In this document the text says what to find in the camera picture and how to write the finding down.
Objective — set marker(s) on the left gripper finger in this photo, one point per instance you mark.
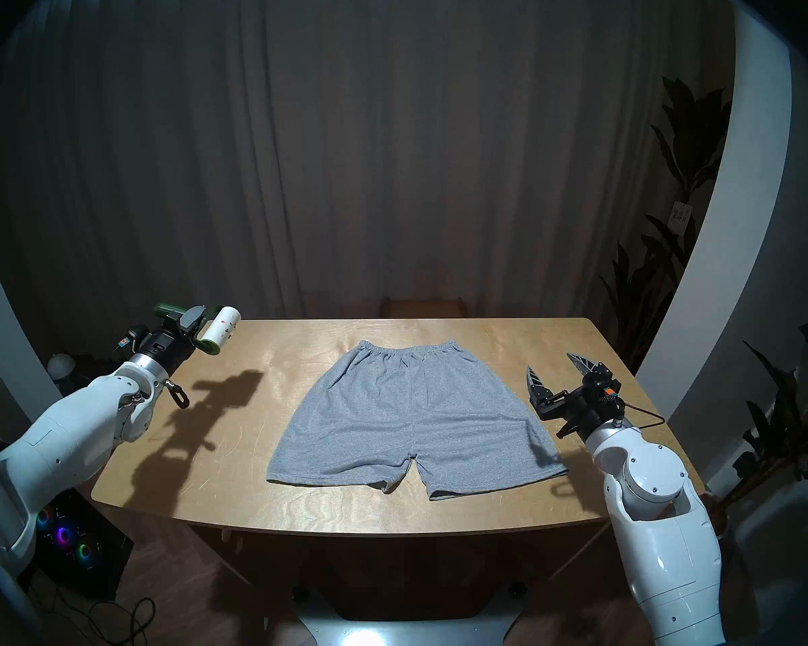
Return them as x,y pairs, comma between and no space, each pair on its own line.
194,317

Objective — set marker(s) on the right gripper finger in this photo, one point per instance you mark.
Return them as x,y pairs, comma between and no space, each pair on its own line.
587,369
536,385

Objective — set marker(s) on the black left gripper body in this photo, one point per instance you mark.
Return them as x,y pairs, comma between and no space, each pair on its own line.
168,345

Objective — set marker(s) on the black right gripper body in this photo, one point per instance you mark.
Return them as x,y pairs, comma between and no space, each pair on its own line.
569,406

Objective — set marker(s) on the grey shorts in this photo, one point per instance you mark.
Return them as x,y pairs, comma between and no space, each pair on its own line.
404,416

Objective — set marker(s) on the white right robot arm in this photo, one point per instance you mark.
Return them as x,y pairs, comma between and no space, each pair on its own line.
660,537

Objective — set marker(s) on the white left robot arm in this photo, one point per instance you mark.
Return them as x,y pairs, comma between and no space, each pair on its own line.
60,436

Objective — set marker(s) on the white mushroom lamp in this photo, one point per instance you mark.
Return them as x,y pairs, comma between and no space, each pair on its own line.
60,364

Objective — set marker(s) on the white curved arch column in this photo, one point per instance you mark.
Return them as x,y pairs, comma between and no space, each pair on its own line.
7,328
727,234

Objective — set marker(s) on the white paper tag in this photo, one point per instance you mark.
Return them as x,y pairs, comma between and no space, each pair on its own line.
681,212

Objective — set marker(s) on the leafy plant in white pot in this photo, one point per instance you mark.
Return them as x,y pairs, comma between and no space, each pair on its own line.
781,429

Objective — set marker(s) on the grey curtain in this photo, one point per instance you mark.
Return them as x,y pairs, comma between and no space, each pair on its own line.
323,153

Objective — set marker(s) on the computer case with rgb fans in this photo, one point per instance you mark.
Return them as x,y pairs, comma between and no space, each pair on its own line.
81,550

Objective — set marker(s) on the tall dark leafy plant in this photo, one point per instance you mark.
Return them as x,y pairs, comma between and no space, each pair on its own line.
697,133

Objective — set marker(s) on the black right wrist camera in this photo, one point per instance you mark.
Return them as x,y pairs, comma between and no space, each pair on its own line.
598,385

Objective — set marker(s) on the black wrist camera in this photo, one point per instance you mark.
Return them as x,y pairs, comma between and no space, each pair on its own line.
135,335
598,385

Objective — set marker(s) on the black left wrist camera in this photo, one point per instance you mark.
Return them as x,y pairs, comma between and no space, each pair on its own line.
135,335

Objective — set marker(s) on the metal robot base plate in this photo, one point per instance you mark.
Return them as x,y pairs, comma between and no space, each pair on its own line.
404,631

